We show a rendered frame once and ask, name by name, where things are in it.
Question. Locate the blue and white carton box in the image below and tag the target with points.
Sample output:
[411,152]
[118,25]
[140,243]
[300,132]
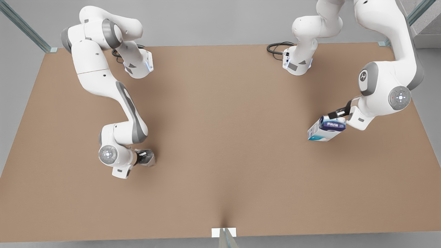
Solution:
[325,130]

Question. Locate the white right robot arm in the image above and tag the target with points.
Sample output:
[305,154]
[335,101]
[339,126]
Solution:
[93,65]

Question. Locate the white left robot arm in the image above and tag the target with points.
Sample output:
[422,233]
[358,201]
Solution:
[382,79]

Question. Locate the silver frame post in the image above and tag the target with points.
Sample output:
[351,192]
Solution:
[24,26]
[415,13]
[224,237]

